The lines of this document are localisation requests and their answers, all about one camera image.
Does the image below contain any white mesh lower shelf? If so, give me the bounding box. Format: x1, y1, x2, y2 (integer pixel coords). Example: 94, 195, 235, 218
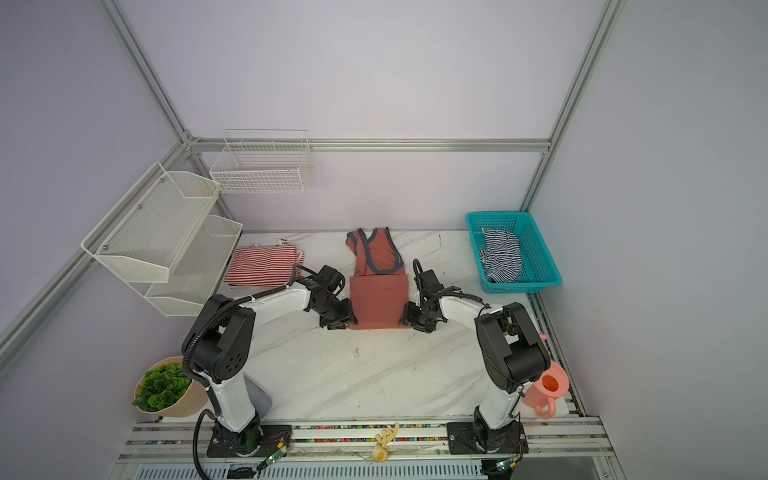
144, 215, 242, 317

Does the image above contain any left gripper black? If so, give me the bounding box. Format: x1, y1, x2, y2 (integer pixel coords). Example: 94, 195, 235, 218
313, 297, 358, 331

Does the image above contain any pink watering can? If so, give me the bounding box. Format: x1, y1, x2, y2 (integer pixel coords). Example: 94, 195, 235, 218
523, 360, 570, 420

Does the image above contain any aluminium front rail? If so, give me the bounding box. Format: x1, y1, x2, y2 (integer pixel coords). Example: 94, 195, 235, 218
118, 417, 616, 463

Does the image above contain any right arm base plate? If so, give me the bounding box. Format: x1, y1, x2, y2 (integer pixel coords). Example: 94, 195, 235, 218
446, 420, 529, 456

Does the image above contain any grey felt pad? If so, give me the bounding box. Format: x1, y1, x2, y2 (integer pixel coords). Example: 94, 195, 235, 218
244, 375, 273, 418

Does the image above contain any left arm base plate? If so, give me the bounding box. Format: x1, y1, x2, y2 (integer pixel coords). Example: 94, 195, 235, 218
206, 423, 293, 458

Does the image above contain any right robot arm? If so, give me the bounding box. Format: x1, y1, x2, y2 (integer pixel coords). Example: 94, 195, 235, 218
400, 260, 551, 454

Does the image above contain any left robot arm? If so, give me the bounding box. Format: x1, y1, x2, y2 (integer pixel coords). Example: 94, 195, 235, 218
181, 265, 351, 434

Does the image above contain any potted green plant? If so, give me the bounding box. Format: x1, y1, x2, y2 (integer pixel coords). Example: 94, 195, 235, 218
132, 357, 208, 418

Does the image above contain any red tank top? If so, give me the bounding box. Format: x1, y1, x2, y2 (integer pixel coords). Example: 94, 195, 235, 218
346, 227, 409, 330

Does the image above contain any teal plastic basket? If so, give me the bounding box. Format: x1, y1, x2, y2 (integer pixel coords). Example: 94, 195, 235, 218
466, 211, 562, 294

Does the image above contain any white wire wall basket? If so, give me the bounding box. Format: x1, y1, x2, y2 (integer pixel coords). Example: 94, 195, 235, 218
210, 129, 314, 194

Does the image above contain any navy white striped top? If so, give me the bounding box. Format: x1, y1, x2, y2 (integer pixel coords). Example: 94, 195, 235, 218
479, 228, 524, 284

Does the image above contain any red white striped folded top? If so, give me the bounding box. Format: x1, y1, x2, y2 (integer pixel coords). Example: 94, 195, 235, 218
224, 245, 305, 288

